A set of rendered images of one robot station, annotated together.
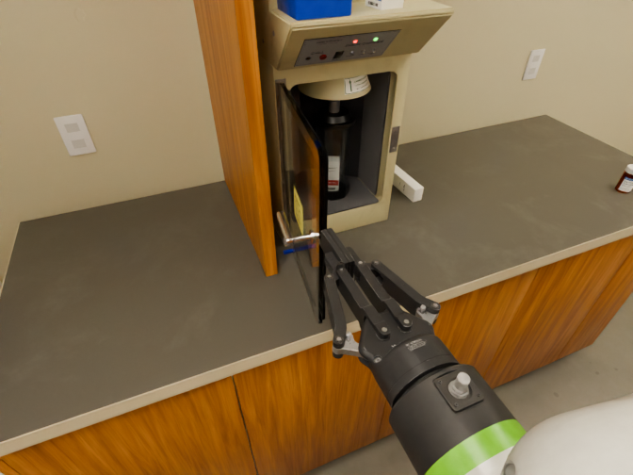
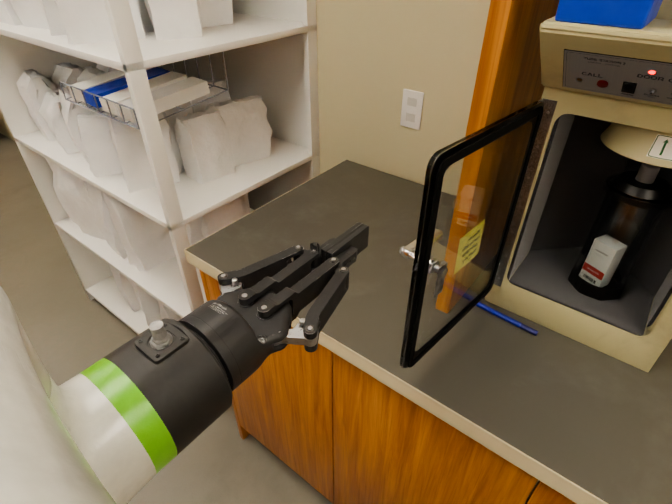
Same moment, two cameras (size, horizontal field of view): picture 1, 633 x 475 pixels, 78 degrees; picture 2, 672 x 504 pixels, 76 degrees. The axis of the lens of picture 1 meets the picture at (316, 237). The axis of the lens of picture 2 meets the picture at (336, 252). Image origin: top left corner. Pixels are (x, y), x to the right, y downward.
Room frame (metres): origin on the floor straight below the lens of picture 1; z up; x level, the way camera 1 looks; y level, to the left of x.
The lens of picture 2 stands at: (0.17, -0.36, 1.60)
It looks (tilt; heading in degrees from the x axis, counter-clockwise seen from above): 37 degrees down; 60
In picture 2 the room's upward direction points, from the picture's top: straight up
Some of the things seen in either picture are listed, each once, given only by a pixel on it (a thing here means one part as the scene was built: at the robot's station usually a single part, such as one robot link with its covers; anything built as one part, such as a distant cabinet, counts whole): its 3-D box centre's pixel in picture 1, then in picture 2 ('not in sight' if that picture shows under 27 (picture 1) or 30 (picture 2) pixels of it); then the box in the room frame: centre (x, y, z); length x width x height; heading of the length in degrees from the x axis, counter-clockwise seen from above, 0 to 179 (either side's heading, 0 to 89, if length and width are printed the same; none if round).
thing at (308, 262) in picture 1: (300, 206); (468, 241); (0.64, 0.03, 1.19); 0.30 x 0.01 x 0.40; 15
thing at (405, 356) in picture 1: (402, 351); (242, 327); (0.23, -0.09, 1.31); 0.09 x 0.08 x 0.07; 22
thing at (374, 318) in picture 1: (359, 305); (283, 283); (0.28, -0.05, 1.31); 0.11 x 0.01 x 0.04; 24
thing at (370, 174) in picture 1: (322, 131); (619, 202); (0.98, -0.02, 1.19); 0.26 x 0.24 x 0.35; 112
